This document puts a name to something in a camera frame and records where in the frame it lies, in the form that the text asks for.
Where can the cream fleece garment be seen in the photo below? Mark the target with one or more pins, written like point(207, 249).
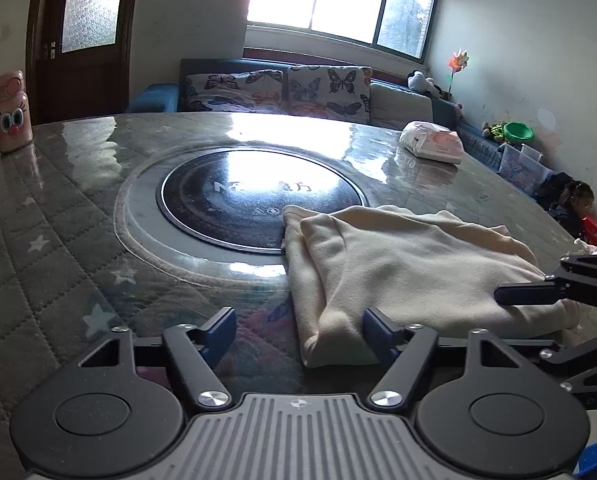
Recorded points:
point(403, 270)

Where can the dark wooden glass door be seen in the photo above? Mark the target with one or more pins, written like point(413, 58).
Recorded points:
point(88, 60)

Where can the butterfly print cushion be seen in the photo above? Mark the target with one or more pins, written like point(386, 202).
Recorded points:
point(233, 92)
point(328, 92)

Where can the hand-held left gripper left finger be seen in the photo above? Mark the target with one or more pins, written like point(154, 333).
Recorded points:
point(222, 332)

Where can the blue sofa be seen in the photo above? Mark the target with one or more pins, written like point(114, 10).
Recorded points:
point(151, 100)

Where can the round black turntable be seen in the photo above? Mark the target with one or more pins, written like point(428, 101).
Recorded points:
point(203, 200)

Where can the black and white plush toy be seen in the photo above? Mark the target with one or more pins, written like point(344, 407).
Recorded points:
point(421, 82)

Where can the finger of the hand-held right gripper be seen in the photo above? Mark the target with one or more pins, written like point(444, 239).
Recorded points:
point(523, 294)
point(578, 360)

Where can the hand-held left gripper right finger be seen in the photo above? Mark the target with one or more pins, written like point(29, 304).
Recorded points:
point(376, 332)

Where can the clear plastic storage box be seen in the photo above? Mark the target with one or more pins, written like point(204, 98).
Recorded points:
point(523, 170)

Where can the pink face water bottle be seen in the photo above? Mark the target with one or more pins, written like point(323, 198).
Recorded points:
point(12, 120)

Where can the beige cushion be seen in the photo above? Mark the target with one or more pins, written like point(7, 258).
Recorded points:
point(401, 107)

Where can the green bowl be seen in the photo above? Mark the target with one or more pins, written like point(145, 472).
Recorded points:
point(519, 131)

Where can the white plastic bag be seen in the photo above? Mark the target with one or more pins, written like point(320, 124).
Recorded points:
point(431, 142)

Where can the colourful pinwheel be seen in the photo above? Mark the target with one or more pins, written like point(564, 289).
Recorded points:
point(458, 62)

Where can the green toy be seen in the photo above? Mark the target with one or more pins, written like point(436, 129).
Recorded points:
point(494, 131)

